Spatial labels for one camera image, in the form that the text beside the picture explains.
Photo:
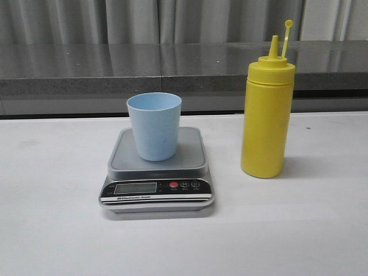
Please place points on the grey stone counter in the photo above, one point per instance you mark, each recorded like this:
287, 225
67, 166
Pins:
87, 80

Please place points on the silver digital kitchen scale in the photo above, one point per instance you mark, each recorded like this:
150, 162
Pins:
180, 183

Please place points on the yellow squeeze bottle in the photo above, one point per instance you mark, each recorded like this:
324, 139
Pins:
269, 94

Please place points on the light blue plastic cup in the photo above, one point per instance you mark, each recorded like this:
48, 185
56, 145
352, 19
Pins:
155, 123

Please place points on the grey pleated curtain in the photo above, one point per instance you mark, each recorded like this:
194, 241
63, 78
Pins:
177, 22

